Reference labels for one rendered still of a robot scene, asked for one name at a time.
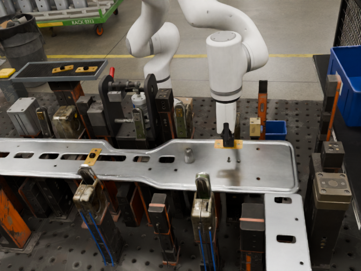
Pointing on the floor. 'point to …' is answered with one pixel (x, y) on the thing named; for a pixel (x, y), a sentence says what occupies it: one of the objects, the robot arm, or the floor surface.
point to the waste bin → (21, 42)
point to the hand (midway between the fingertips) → (228, 138)
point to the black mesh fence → (347, 23)
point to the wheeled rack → (95, 5)
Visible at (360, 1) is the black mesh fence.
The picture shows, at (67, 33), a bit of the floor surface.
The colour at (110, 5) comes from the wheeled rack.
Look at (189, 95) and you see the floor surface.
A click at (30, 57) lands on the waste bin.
